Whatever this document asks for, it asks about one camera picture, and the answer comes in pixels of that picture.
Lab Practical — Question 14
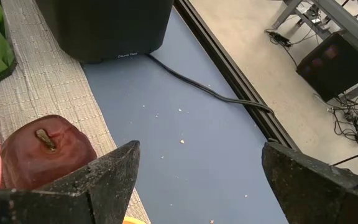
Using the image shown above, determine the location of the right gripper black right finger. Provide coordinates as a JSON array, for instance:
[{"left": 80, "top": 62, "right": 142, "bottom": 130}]
[{"left": 261, "top": 141, "right": 358, "bottom": 224}]

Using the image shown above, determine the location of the dark red apple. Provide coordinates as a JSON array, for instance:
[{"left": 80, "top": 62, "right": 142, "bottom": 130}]
[{"left": 0, "top": 114, "right": 98, "bottom": 190}]

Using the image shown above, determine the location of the black aluminium table frame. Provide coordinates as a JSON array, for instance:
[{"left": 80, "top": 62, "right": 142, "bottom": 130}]
[{"left": 174, "top": 0, "right": 301, "bottom": 153}]

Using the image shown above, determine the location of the black two-slot toaster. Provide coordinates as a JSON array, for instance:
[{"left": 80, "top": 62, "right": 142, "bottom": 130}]
[{"left": 35, "top": 0, "right": 175, "bottom": 64}]

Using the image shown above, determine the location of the black toaster power cord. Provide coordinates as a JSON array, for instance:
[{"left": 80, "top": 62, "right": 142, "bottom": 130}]
[{"left": 145, "top": 53, "right": 275, "bottom": 114}]

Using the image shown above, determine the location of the black computer case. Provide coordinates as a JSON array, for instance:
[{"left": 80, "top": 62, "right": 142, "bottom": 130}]
[{"left": 296, "top": 30, "right": 358, "bottom": 103}]

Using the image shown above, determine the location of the beige woven placemat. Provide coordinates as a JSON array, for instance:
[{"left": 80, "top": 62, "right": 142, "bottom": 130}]
[{"left": 0, "top": 0, "right": 152, "bottom": 224}]

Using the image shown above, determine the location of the black floor cable tangle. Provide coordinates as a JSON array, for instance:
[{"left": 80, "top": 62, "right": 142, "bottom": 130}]
[{"left": 314, "top": 77, "right": 358, "bottom": 150}]

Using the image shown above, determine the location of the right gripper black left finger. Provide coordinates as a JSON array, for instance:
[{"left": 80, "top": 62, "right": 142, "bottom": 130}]
[{"left": 0, "top": 139, "right": 141, "bottom": 224}]

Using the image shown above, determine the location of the grey metal desk frame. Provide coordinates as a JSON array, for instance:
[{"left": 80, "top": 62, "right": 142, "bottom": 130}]
[{"left": 272, "top": 0, "right": 358, "bottom": 69}]

